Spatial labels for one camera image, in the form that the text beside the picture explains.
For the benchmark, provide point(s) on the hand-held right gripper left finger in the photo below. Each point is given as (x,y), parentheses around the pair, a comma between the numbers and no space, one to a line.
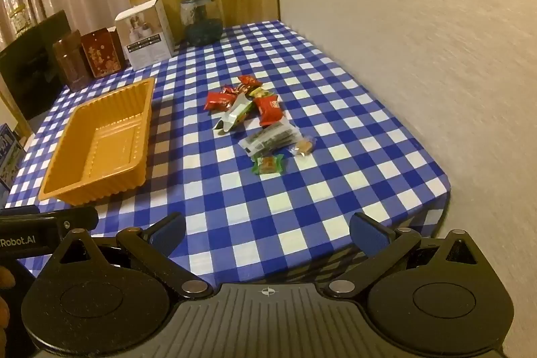
(165,235)

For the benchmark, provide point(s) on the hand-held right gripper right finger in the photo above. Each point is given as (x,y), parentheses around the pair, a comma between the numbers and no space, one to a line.
(370,235)

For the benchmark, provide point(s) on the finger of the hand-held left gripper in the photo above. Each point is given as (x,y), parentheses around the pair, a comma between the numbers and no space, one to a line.
(63,220)

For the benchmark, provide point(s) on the orange plastic tray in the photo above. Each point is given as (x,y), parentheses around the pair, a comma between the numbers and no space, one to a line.
(105,140)

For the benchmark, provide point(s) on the brown candy clear wrapper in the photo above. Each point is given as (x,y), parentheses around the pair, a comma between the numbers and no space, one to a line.
(304,147)

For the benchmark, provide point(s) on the green candy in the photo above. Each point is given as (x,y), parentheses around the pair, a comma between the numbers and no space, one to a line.
(267,164)

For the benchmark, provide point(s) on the silver-green snack packet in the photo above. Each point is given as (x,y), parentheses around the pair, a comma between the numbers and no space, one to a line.
(235,115)

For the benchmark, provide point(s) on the dark seaweed snack packet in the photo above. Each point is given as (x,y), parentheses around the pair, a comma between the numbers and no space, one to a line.
(268,140)

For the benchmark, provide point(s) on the plain red snack packet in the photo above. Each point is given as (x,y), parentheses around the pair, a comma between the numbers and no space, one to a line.
(219,100)

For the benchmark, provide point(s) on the red snack packet white print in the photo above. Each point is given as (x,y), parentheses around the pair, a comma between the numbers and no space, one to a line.
(270,109)

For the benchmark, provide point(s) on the dark red candy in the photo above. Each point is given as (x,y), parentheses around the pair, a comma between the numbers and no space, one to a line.
(233,89)

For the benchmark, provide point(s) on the yellow-green candy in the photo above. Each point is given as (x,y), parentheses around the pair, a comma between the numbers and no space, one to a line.
(261,93)

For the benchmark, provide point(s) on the person's left hand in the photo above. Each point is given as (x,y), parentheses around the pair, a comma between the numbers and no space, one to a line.
(5,278)

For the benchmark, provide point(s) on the blue printed box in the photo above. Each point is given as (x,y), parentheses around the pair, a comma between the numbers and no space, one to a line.
(9,156)

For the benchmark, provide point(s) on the blue checkered tablecloth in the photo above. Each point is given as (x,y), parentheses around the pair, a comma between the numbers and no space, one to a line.
(335,131)

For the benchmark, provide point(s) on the black panel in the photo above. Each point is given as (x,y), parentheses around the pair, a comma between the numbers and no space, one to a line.
(29,68)

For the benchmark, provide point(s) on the brown box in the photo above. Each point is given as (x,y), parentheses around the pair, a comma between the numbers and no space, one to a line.
(71,62)

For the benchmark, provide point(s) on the red patterned box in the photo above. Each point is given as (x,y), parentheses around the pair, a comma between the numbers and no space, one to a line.
(103,54)

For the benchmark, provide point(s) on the white cardboard box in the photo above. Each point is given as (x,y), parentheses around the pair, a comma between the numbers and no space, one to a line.
(147,35)

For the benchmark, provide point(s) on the glass jar with green lid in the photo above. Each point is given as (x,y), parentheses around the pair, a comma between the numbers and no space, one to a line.
(203,24)

